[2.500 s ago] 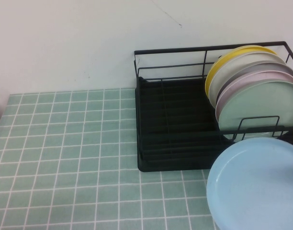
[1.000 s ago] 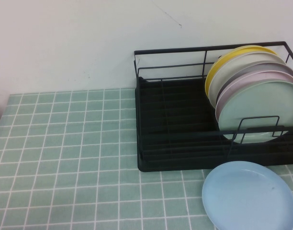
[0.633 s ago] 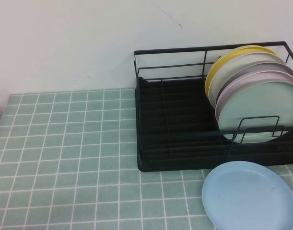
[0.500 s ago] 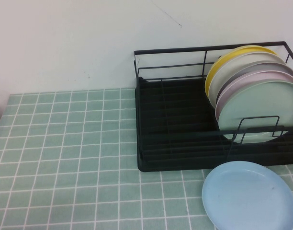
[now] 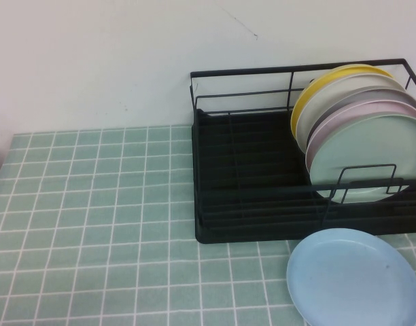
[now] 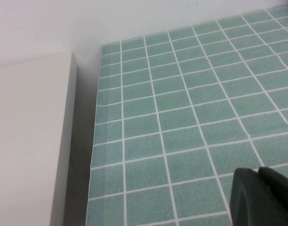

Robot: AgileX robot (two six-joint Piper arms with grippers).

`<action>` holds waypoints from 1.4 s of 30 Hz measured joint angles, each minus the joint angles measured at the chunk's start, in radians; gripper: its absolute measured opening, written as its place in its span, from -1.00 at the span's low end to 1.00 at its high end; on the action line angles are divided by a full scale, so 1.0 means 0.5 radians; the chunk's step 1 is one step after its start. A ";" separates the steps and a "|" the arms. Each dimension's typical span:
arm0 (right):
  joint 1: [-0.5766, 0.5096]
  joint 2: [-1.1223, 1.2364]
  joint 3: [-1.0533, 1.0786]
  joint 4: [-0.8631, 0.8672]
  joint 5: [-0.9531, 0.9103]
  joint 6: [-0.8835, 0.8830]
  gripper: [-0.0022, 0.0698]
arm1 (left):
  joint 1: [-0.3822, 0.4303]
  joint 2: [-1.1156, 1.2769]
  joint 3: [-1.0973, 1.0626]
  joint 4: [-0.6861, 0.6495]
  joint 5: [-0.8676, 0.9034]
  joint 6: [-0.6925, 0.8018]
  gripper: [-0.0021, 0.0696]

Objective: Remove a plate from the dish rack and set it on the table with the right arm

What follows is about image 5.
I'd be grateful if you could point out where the green checked tablecloth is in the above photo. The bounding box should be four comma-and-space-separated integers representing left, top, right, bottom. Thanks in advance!
0, 124, 416, 326

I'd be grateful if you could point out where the white plate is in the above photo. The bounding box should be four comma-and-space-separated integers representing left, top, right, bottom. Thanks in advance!
295, 73, 408, 156

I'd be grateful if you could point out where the mint green plate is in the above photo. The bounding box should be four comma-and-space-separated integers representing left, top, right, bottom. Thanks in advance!
308, 114, 416, 204

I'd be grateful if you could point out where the grey plate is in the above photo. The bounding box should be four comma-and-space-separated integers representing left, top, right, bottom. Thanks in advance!
308, 87, 416, 143

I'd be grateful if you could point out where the yellow plate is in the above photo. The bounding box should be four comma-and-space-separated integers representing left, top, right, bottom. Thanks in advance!
290, 63, 396, 129

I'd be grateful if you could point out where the black wire dish rack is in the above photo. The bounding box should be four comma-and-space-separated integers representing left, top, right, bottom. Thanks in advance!
190, 58, 416, 245

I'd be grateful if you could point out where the pink plate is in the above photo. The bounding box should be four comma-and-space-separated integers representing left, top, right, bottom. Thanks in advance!
305, 99, 416, 174

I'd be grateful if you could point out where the light blue plate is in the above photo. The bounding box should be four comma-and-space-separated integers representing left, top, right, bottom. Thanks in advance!
285, 228, 416, 326

